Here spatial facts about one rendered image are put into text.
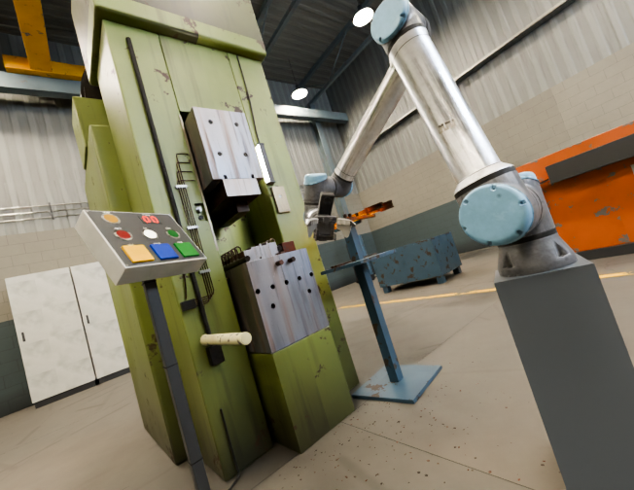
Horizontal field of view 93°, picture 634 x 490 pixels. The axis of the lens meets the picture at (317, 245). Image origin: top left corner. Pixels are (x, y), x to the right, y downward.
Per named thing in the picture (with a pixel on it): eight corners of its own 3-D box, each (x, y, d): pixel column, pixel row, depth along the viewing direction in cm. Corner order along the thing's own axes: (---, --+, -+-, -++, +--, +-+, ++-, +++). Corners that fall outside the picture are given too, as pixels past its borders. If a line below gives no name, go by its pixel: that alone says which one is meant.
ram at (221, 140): (276, 177, 175) (257, 114, 178) (213, 179, 150) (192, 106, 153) (245, 202, 207) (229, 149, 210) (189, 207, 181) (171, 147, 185)
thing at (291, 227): (360, 383, 193) (261, 60, 211) (332, 403, 176) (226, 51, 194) (318, 377, 226) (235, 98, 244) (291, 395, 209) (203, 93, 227)
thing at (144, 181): (274, 446, 149) (158, 32, 167) (226, 483, 132) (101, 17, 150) (237, 428, 182) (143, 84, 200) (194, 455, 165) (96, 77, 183)
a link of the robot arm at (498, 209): (554, 224, 76) (422, -3, 89) (544, 232, 63) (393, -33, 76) (492, 247, 86) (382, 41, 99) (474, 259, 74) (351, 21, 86)
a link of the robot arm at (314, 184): (318, 173, 126) (318, 203, 128) (299, 173, 118) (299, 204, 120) (335, 173, 119) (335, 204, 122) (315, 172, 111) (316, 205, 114)
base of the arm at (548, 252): (570, 254, 91) (558, 223, 91) (584, 263, 75) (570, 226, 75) (500, 269, 101) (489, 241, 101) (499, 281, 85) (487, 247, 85)
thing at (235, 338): (255, 342, 110) (250, 329, 110) (241, 348, 106) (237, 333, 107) (212, 342, 143) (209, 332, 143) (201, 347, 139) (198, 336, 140)
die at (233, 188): (261, 193, 166) (256, 178, 166) (227, 196, 152) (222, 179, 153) (230, 218, 197) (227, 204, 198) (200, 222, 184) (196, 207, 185)
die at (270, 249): (279, 255, 163) (274, 240, 164) (246, 262, 150) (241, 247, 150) (245, 269, 194) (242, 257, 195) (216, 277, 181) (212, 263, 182)
